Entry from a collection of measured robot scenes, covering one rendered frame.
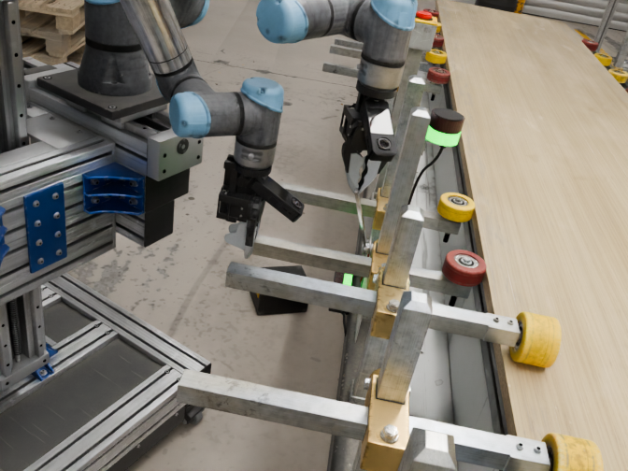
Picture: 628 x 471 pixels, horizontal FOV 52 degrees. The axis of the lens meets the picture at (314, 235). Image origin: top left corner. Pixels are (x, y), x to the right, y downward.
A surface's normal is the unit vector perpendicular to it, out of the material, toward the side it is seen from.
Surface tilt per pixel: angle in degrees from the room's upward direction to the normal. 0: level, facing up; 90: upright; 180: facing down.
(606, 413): 0
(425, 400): 0
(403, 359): 90
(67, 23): 90
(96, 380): 0
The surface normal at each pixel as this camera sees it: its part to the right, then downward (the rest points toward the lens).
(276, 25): -0.63, 0.33
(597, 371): 0.15, -0.84
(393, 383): -0.12, 0.51
